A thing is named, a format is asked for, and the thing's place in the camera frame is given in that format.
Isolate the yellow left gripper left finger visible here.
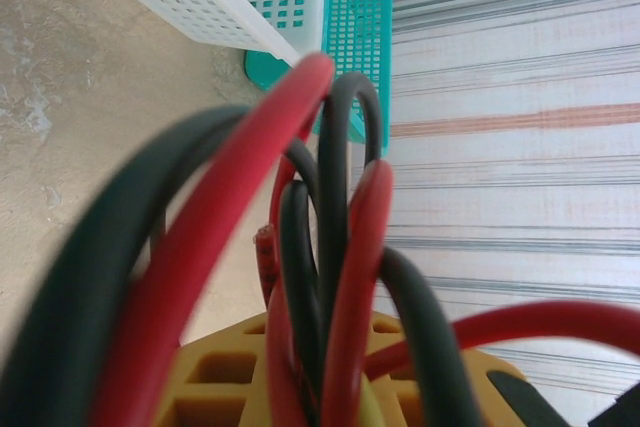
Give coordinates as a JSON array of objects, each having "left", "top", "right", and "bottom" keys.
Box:
[{"left": 154, "top": 313, "right": 281, "bottom": 427}]

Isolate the red cable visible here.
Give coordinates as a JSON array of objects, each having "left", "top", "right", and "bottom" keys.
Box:
[
  {"left": 92, "top": 52, "right": 336, "bottom": 427},
  {"left": 362, "top": 299, "right": 640, "bottom": 388},
  {"left": 252, "top": 154, "right": 304, "bottom": 427},
  {"left": 319, "top": 159, "right": 396, "bottom": 427}
]

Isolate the teal plastic basket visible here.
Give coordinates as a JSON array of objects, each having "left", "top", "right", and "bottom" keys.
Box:
[{"left": 243, "top": 0, "right": 396, "bottom": 158}]

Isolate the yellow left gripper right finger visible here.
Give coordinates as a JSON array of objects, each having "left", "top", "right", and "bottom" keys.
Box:
[{"left": 366, "top": 311, "right": 572, "bottom": 427}]

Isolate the black cable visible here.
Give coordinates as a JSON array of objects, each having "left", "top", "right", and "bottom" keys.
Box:
[
  {"left": 377, "top": 246, "right": 484, "bottom": 427},
  {"left": 0, "top": 105, "right": 251, "bottom": 427},
  {"left": 278, "top": 136, "right": 324, "bottom": 427},
  {"left": 299, "top": 70, "right": 392, "bottom": 427}
]

